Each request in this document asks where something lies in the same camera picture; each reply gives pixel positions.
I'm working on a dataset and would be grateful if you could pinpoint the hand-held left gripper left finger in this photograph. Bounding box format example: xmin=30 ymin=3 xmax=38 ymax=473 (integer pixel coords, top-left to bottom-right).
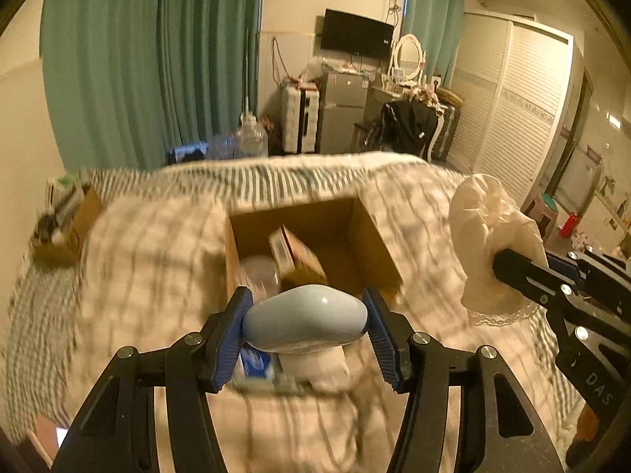
xmin=52 ymin=286 xmax=254 ymax=473

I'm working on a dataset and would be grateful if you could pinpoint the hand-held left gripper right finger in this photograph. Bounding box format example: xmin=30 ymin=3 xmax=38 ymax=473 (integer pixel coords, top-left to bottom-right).
xmin=361 ymin=287 xmax=564 ymax=473

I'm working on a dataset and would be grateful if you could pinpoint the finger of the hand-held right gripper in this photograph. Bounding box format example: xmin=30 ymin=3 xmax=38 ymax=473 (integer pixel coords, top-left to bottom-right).
xmin=546 ymin=250 xmax=631 ymax=317
xmin=492 ymin=248 xmax=579 ymax=306

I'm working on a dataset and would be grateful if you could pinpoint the white lace cloth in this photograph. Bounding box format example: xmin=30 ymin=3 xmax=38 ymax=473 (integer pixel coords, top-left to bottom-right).
xmin=448 ymin=173 xmax=552 ymax=328

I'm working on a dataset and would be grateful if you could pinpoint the light blue oval case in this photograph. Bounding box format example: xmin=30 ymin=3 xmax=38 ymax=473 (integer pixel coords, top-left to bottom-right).
xmin=242 ymin=284 xmax=370 ymax=354

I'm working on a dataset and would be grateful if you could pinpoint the person's right hand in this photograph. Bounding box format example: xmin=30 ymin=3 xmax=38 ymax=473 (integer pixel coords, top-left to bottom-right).
xmin=565 ymin=403 xmax=601 ymax=469

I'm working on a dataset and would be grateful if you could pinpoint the blue and white packet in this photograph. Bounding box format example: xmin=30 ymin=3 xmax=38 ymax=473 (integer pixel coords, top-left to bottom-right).
xmin=235 ymin=346 xmax=284 ymax=384

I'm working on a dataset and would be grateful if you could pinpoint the green and pink stool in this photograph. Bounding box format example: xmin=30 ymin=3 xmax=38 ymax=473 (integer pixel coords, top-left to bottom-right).
xmin=527 ymin=193 xmax=560 ymax=243

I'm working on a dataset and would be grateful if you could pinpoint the clear plastic container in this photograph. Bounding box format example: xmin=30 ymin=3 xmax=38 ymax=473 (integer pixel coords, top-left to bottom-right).
xmin=239 ymin=255 xmax=282 ymax=301

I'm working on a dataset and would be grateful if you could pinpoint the small brown carton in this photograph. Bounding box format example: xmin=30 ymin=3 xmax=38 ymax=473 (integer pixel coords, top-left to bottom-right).
xmin=268 ymin=225 xmax=328 ymax=291

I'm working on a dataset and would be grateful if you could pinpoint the dark suitcase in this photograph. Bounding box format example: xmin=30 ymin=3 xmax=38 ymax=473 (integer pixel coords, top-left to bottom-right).
xmin=434 ymin=88 xmax=463 ymax=161

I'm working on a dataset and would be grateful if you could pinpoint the white louvred wardrobe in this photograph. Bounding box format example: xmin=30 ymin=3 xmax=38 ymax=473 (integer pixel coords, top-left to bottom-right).
xmin=446 ymin=9 xmax=577 ymax=203

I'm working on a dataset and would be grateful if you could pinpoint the black jacket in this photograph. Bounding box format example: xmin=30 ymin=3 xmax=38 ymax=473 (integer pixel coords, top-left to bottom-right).
xmin=367 ymin=99 xmax=441 ymax=155

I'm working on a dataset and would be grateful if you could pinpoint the blue box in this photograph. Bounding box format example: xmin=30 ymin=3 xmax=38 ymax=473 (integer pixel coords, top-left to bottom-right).
xmin=165 ymin=142 xmax=210 ymax=164

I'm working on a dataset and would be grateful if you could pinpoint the cardboard box with clutter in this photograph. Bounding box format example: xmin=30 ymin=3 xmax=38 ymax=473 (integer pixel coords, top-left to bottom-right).
xmin=30 ymin=177 xmax=105 ymax=268

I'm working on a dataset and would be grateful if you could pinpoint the large clear water bottle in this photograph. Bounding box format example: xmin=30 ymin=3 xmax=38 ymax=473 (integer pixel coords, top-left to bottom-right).
xmin=231 ymin=111 xmax=270 ymax=159

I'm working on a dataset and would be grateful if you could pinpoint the white suitcase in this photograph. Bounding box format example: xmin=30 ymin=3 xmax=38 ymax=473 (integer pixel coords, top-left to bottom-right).
xmin=280 ymin=81 xmax=321 ymax=155

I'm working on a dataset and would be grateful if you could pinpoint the grey refrigerator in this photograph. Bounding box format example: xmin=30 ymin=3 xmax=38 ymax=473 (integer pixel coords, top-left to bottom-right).
xmin=318 ymin=70 xmax=370 ymax=155

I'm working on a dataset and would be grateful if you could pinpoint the oval white vanity mirror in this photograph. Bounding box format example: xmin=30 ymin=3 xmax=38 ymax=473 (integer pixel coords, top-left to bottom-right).
xmin=389 ymin=34 xmax=428 ymax=84

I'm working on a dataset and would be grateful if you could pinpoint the narrow green curtain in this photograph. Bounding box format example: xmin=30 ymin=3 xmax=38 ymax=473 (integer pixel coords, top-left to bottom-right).
xmin=403 ymin=0 xmax=468 ymax=87

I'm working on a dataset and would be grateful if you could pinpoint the wide green curtain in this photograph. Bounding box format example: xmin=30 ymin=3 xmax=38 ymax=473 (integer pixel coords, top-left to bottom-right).
xmin=39 ymin=0 xmax=264 ymax=172

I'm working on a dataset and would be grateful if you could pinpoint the wall television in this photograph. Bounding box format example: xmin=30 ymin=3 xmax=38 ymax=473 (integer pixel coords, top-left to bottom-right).
xmin=320 ymin=8 xmax=396 ymax=60

